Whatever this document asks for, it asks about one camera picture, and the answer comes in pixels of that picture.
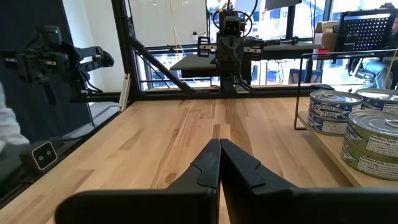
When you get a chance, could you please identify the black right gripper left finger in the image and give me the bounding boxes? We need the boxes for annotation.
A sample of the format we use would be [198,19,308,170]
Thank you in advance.
[55,138,222,224]

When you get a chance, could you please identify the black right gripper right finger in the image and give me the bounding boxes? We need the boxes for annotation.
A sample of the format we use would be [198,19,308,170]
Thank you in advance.
[220,138,398,224]

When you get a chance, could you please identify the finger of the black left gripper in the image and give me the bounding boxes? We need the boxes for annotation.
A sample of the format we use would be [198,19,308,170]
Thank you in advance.
[229,37,244,65]
[218,36,231,65]

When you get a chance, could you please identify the green tuna can gold lid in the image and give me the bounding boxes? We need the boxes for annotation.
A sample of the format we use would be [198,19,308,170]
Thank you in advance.
[340,141,398,181]

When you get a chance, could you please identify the dark blue skipjack tuna can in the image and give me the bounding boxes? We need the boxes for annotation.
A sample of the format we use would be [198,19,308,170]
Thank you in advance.
[307,110,351,137]
[355,88,398,114]
[309,90,364,121]

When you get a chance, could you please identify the green tuna can silver lid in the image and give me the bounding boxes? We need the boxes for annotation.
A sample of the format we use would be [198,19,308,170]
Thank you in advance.
[344,109,398,158]

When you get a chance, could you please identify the dark grey desk top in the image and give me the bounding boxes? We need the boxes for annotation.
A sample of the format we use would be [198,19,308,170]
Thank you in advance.
[169,42,324,78]

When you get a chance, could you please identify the whiteboard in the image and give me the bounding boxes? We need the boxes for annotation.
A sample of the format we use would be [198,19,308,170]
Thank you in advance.
[129,0,208,48]

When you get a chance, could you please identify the brown cardboard box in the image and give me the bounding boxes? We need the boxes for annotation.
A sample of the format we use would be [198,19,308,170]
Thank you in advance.
[313,21,341,52]

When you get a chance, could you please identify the black perforated panel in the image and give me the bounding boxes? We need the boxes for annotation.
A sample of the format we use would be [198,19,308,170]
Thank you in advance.
[335,9,398,53]

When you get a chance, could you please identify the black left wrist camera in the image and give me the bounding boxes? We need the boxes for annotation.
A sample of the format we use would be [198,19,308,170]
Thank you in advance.
[222,16,244,37]

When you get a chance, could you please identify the black aluminium table frame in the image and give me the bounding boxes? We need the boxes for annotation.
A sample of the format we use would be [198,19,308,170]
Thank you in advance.
[110,0,335,102]

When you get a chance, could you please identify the wooden shelf with wire frame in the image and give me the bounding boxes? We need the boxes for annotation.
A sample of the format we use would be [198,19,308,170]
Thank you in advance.
[294,48,398,189]

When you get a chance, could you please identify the white bracket strip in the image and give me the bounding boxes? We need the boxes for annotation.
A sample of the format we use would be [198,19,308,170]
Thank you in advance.
[119,73,132,112]

